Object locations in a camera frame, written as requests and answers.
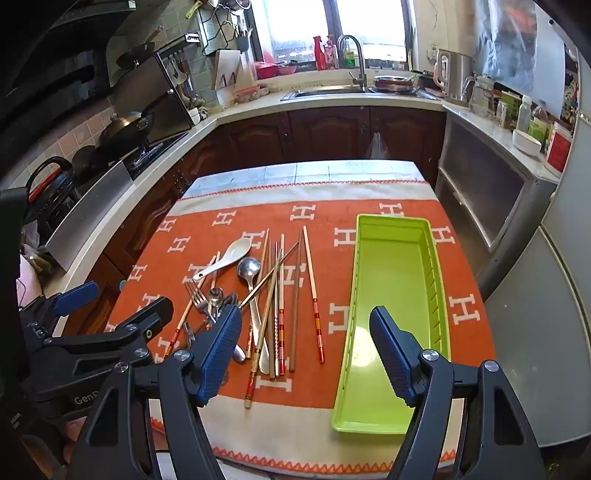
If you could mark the steel splash guard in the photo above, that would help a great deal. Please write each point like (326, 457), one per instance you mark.
(87, 217)

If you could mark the silver cabinet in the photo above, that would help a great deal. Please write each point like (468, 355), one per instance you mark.
(480, 184)

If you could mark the white kitchen countertop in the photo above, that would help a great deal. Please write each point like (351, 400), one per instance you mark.
(249, 108)

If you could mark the steel basin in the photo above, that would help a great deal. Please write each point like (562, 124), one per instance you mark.
(392, 83)

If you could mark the red-tipped chopsticks pair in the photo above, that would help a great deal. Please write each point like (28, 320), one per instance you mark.
(281, 258)

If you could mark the steel kitchen sink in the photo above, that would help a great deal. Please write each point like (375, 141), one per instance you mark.
(323, 93)

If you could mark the dark wok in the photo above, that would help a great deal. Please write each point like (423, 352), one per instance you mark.
(127, 127)

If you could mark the large steel spoon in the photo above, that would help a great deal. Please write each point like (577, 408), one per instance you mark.
(249, 272)

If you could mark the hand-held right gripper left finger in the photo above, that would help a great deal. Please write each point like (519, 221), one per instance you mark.
(219, 357)

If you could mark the dark wooden kitchen cabinet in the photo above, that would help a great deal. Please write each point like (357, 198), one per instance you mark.
(300, 134)

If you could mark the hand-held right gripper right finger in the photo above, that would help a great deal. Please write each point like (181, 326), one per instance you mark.
(392, 357)

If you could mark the green bottle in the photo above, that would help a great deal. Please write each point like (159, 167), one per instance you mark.
(349, 55)

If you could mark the black range hood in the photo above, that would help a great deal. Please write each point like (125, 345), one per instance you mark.
(55, 46)

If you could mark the clear plastic bag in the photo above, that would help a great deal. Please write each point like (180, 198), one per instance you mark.
(376, 145)

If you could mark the clear plastic sheet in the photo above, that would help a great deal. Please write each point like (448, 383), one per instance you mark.
(508, 41)

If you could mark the black gas stove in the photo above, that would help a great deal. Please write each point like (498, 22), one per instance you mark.
(147, 154)

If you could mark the kitchen window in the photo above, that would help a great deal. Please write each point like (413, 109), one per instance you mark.
(295, 27)

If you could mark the green plastic utensil tray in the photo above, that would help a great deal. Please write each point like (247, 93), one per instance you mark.
(392, 277)

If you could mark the steel kitchen faucet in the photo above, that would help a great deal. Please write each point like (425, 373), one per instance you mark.
(358, 50)

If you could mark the metal chopstick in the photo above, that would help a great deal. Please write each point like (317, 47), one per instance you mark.
(277, 266)

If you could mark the red-banded light wooden chopstick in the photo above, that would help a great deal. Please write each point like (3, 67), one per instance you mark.
(315, 314)
(250, 392)
(179, 329)

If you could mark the white plastic bottle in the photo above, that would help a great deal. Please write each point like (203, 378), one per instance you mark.
(524, 113)

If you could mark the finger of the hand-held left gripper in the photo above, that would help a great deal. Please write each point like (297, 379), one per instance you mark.
(76, 295)
(152, 314)

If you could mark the orange printed blanket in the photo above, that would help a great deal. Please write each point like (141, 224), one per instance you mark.
(323, 221)

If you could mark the pink bottle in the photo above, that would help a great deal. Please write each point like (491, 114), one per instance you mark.
(330, 53)

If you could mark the glass pitcher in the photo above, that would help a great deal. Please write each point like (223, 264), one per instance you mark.
(480, 94)

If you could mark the red bowl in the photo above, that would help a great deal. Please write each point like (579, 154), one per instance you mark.
(267, 70)

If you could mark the red container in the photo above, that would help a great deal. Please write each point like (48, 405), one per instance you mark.
(558, 145)

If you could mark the white ceramic spoon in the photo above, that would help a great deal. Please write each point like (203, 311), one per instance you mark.
(238, 249)

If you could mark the red spray bottle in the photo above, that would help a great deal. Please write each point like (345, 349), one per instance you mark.
(319, 53)

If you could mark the pale cutting board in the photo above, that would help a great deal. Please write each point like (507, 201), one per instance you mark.
(226, 67)

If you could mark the white bowl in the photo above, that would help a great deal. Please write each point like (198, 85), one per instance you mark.
(526, 141)

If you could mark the pale checked tablecloth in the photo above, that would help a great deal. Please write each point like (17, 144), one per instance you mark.
(300, 173)

